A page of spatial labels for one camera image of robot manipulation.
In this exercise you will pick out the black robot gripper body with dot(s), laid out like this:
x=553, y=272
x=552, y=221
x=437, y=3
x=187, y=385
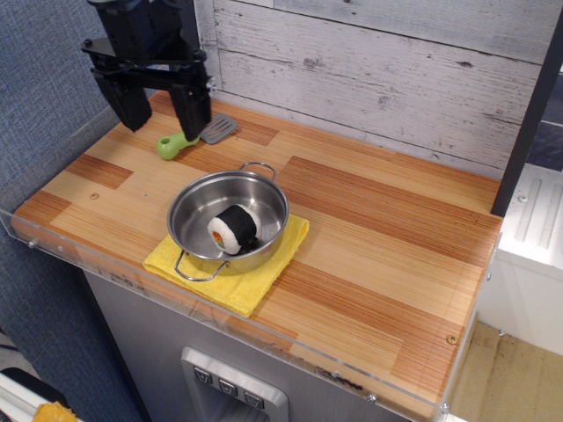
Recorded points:
x=127, y=46

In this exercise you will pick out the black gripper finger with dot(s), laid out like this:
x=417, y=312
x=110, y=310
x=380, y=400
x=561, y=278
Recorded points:
x=128, y=100
x=193, y=109

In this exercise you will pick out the stainless steel pot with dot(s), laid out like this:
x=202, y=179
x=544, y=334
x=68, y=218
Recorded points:
x=253, y=185

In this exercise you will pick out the toy sushi roll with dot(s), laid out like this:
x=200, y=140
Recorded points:
x=236, y=229

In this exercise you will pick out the clear acrylic table guard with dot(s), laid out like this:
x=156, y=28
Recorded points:
x=390, y=267

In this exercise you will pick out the yellow cloth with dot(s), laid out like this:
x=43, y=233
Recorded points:
x=238, y=292

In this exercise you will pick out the grey cabinet with dispenser panel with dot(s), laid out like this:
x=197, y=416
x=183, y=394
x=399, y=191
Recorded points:
x=196, y=366

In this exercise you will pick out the yellow black object bottom left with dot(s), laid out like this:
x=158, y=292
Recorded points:
x=26, y=398

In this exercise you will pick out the white appliance at right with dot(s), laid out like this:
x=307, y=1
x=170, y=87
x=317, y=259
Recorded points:
x=522, y=293

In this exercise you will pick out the black vertical post right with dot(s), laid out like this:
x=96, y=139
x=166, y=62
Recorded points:
x=538, y=102

